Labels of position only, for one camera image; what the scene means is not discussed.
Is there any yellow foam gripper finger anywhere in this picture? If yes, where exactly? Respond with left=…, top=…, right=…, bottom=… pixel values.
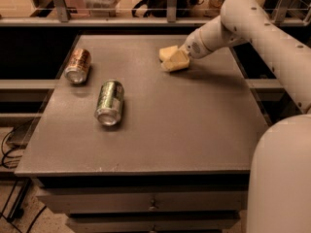
left=161, top=50, right=190, bottom=72

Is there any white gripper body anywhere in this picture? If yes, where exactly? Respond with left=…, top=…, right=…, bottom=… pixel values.
left=181, top=29, right=214, bottom=59

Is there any yellow wavy sponge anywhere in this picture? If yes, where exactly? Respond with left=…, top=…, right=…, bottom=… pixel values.
left=159, top=46, right=178, bottom=62

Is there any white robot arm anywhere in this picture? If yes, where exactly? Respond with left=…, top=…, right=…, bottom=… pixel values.
left=159, top=0, right=311, bottom=233

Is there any black bag on shelf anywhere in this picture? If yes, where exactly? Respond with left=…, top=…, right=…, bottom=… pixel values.
left=131, top=0, right=204, bottom=17

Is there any green soda can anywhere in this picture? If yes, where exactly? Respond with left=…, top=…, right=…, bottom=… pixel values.
left=94, top=80, right=124, bottom=126

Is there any clear plastic container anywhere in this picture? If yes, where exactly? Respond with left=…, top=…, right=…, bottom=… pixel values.
left=84, top=0, right=120, bottom=17

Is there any orange soda can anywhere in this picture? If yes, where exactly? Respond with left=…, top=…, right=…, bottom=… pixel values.
left=64, top=49, right=91, bottom=83

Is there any grey metal railing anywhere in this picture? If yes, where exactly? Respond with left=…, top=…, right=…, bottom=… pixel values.
left=0, top=0, right=311, bottom=26

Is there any upper drawer knob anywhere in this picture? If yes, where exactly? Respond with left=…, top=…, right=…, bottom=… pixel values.
left=149, top=199, right=158, bottom=212

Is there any black cables left floor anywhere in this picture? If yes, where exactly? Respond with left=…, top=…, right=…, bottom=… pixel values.
left=0, top=119, right=48, bottom=233

